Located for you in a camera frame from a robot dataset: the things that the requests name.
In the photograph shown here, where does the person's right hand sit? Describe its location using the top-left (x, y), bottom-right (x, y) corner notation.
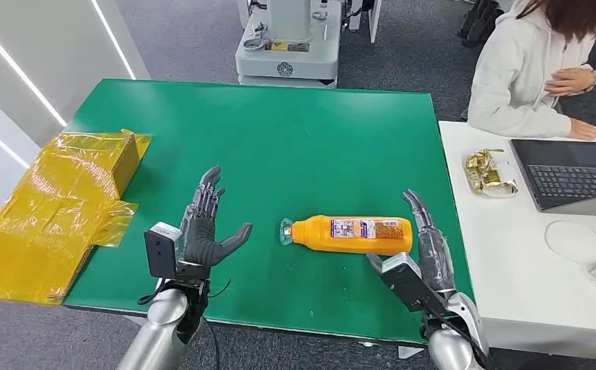
top-left (567, 117), bottom-right (596, 141)

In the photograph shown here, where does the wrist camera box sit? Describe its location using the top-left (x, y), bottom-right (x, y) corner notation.
top-left (378, 252), bottom-right (450, 315)
top-left (143, 222), bottom-right (184, 281)

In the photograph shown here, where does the black office chair base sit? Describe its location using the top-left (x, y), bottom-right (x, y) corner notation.
top-left (456, 0), bottom-right (506, 50)

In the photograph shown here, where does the person's left hand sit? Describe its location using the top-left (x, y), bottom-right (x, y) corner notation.
top-left (544, 67), bottom-right (596, 97)

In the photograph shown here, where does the orange detergent bottle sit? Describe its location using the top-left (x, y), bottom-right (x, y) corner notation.
top-left (279, 214), bottom-right (414, 257)

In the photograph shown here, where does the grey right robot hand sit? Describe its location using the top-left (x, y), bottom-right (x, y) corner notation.
top-left (366, 189), bottom-right (457, 303)

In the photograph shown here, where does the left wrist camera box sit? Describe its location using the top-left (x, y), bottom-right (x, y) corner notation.
top-left (143, 222), bottom-right (184, 281)

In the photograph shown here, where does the dark grey laptop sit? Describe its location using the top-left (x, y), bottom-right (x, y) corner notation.
top-left (509, 139), bottom-right (596, 218)

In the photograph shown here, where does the gold foil snack pack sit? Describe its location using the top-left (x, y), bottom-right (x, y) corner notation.
top-left (462, 148), bottom-right (519, 200)

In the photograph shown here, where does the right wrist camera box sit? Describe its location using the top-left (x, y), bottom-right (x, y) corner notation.
top-left (378, 252), bottom-right (450, 315)

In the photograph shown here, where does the yellow taped cardboard box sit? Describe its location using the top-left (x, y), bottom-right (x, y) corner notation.
top-left (0, 129), bottom-right (153, 306)

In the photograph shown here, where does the person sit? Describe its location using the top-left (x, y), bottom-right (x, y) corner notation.
top-left (466, 0), bottom-right (596, 141)

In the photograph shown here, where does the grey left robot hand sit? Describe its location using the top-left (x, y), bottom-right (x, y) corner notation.
top-left (179, 166), bottom-right (254, 281)

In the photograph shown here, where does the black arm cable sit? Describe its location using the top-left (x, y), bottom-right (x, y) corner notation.
top-left (136, 277), bottom-right (233, 370)

